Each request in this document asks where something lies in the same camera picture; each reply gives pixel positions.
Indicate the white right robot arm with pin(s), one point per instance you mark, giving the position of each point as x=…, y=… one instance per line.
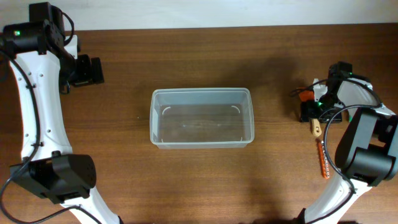
x=358, y=150

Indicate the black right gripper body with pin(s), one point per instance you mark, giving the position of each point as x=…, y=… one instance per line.
x=326, y=111

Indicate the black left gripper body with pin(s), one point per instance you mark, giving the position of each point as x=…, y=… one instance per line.
x=76, y=72

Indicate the orange bit holder strip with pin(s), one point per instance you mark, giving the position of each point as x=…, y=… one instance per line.
x=323, y=160

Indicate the red scraper wooden handle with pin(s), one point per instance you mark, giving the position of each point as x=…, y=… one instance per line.
x=310, y=109

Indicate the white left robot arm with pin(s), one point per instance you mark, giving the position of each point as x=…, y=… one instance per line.
x=46, y=63

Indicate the clear plastic container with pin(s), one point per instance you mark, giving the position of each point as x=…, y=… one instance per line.
x=201, y=118

